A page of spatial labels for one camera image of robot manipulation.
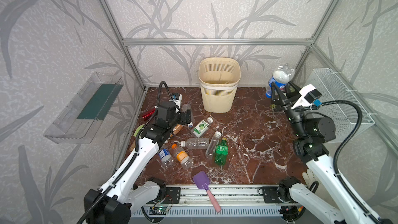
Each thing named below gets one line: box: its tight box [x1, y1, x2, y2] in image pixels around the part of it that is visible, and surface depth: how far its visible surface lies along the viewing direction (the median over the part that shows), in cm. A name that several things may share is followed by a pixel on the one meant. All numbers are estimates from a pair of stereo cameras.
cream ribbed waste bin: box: [198, 57, 241, 114], surface depth 103 cm
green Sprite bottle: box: [214, 137, 229, 166], surface depth 86 cm
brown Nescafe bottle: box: [169, 123, 184, 137], surface depth 96 cm
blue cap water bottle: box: [158, 148, 175, 167], surface depth 84 cm
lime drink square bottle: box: [192, 116, 214, 138], surface depth 96 cm
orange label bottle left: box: [171, 143, 194, 171], surface depth 84 cm
